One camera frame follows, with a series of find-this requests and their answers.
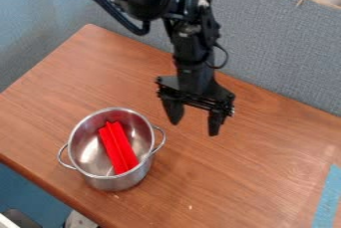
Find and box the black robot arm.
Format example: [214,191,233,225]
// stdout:
[94,0,235,136]

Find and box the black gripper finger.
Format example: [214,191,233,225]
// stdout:
[207,109,223,136]
[162,95,183,124]

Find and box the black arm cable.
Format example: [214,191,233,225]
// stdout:
[79,0,153,37]

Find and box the blue tape strip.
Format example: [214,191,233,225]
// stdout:
[312,164,341,228]

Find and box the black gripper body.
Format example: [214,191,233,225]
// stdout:
[157,60,234,116]

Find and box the red plastic block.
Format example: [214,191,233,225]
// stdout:
[99,121,139,175]

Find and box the dark object bottom left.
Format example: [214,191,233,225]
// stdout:
[1,209,43,228]

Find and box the white object under table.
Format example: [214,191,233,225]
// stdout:
[64,211,98,228]

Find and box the grey fabric divider panel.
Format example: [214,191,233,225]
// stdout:
[211,0,341,116]

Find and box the metal pot with handles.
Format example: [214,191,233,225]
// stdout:
[58,108,167,191]

